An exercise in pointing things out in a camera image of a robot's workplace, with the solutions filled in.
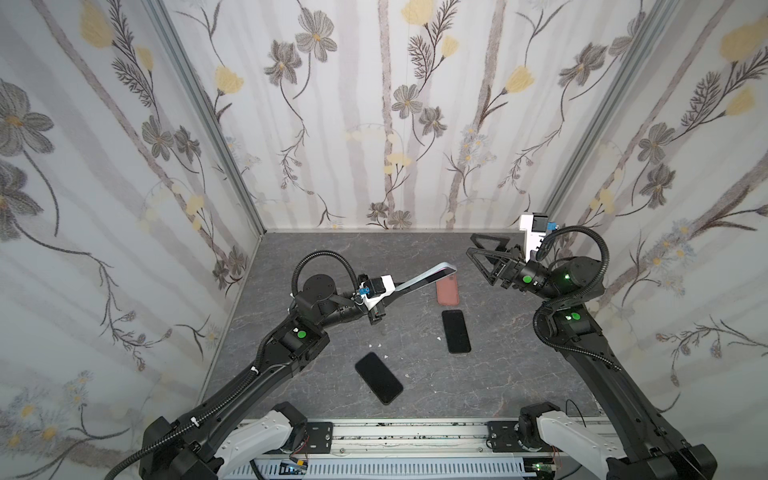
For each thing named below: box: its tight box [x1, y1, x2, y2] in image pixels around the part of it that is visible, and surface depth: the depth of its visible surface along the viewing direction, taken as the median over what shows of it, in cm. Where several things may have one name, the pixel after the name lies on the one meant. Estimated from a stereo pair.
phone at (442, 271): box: [394, 262, 457, 293], surface depth 59 cm
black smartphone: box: [442, 309, 471, 353], surface depth 95 cm
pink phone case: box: [436, 273, 460, 306], surface depth 105 cm
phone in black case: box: [355, 352, 404, 406], surface depth 86 cm
